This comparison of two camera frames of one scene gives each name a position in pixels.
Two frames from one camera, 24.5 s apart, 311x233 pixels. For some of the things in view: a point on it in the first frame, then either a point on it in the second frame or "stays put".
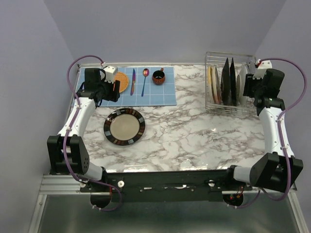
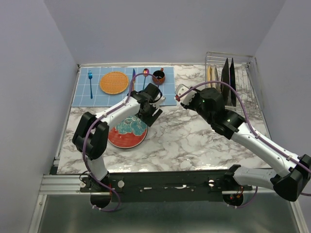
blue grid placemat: [147, 86] stays put
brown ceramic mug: [158, 76] stays put
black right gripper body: [255, 88] -> [195, 104]
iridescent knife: [133, 81] stays put
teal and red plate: [242, 72] -> [129, 132]
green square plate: [233, 84] stays put
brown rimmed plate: [216, 83] stays put
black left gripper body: [107, 89] -> [145, 116]
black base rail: [198, 185] stays put
